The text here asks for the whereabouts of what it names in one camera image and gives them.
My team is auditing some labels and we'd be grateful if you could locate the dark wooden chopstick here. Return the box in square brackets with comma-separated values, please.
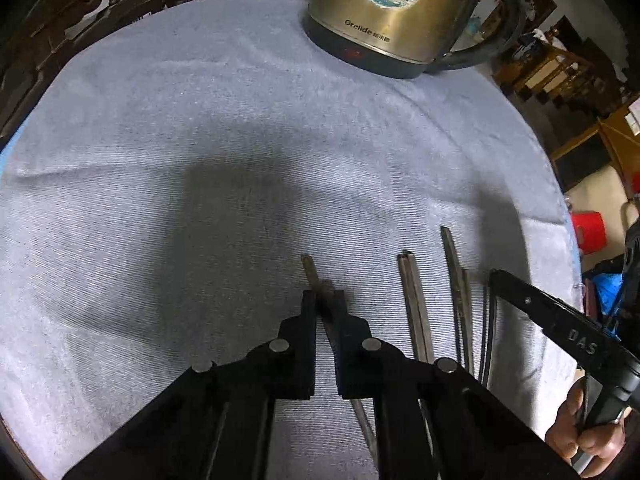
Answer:
[300, 254, 378, 469]

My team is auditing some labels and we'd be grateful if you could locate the right hand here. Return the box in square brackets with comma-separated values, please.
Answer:
[544, 378, 626, 479]

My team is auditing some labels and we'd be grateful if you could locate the red plastic stool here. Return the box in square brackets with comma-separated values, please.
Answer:
[570, 211, 608, 255]

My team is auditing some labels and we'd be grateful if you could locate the grey table cloth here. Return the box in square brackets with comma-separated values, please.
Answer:
[1, 0, 579, 479]

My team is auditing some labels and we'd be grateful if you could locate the brass electric kettle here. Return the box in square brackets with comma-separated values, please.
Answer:
[304, 0, 525, 79]

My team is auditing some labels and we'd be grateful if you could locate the carved wooden sideboard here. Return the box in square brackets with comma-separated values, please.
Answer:
[1, 0, 191, 146]

